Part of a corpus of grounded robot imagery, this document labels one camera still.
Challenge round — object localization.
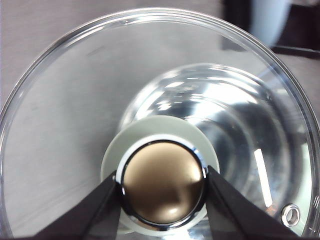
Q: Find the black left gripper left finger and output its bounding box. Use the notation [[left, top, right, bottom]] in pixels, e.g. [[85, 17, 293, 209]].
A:
[[28, 172, 122, 240]]

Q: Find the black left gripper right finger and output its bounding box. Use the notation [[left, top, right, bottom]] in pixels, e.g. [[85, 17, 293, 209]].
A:
[[205, 166, 302, 240]]

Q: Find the glass lid with green knob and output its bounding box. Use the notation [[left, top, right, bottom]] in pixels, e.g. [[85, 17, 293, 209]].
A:
[[0, 7, 320, 238]]

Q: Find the black dish rack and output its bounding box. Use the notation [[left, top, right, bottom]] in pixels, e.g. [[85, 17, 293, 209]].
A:
[[222, 0, 320, 57]]

